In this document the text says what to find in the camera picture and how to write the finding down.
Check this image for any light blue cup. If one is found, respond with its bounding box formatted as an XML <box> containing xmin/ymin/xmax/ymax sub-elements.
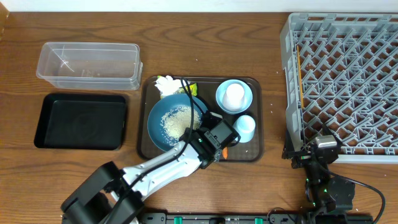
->
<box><xmin>233</xmin><ymin>115</ymin><xmax>256</xmax><ymax>143</ymax></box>

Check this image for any pile of white rice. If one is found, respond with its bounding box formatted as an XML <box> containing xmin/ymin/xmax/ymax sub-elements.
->
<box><xmin>160</xmin><ymin>106</ymin><xmax>192</xmax><ymax>146</ymax></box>

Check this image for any white pink cup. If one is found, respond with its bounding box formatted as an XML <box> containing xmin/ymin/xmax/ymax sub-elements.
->
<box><xmin>223</xmin><ymin>83</ymin><xmax>245</xmax><ymax>111</ymax></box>

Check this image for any green yellow foil wrapper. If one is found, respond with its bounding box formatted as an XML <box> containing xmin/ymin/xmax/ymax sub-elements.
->
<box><xmin>157</xmin><ymin>75</ymin><xmax>199</xmax><ymax>97</ymax></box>

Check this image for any white napkin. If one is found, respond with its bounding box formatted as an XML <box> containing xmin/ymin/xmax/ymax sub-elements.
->
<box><xmin>155</xmin><ymin>75</ymin><xmax>182</xmax><ymax>98</ymax></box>

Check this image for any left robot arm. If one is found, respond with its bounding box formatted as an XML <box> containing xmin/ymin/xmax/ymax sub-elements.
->
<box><xmin>61</xmin><ymin>113</ymin><xmax>241</xmax><ymax>223</ymax></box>

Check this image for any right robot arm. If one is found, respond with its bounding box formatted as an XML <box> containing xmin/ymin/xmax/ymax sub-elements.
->
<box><xmin>282</xmin><ymin>128</ymin><xmax>355</xmax><ymax>223</ymax></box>

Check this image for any grey dishwasher rack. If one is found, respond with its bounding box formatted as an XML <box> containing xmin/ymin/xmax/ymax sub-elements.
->
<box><xmin>280</xmin><ymin>12</ymin><xmax>397</xmax><ymax>164</ymax></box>

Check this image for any orange carrot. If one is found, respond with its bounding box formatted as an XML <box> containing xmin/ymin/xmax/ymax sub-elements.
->
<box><xmin>222</xmin><ymin>147</ymin><xmax>228</xmax><ymax>159</ymax></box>

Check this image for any brown serving tray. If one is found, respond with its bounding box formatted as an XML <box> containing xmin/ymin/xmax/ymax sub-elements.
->
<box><xmin>137</xmin><ymin>77</ymin><xmax>264</xmax><ymax>162</ymax></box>

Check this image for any light blue bowl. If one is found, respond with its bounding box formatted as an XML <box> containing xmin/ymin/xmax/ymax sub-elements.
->
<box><xmin>215</xmin><ymin>79</ymin><xmax>253</xmax><ymax>114</ymax></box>

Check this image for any black rectangular tray bin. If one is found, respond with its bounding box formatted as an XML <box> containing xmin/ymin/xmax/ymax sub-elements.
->
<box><xmin>34</xmin><ymin>93</ymin><xmax>127</xmax><ymax>151</ymax></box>

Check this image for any clear plastic bin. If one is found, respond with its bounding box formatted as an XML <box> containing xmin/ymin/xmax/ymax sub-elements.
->
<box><xmin>36</xmin><ymin>42</ymin><xmax>143</xmax><ymax>90</ymax></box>

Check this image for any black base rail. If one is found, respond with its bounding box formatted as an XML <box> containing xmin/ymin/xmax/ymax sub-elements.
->
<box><xmin>136</xmin><ymin>212</ymin><xmax>374</xmax><ymax>224</ymax></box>

